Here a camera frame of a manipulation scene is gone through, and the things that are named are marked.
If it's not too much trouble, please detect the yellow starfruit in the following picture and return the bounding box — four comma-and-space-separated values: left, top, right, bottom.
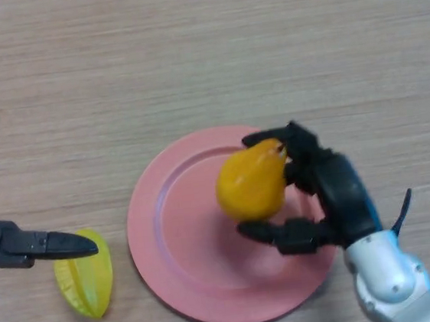
50, 226, 118, 322

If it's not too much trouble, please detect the yellow pear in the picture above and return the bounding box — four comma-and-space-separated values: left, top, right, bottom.
210, 136, 295, 225

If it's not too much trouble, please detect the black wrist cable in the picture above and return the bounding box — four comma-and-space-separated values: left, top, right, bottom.
389, 187, 417, 236

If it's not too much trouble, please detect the pink round plate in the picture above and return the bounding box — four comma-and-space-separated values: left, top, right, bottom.
116, 115, 346, 322

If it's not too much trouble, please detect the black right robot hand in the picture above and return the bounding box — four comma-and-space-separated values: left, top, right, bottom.
226, 112, 386, 262

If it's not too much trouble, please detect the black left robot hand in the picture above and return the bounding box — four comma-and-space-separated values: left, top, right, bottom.
0, 11, 100, 272

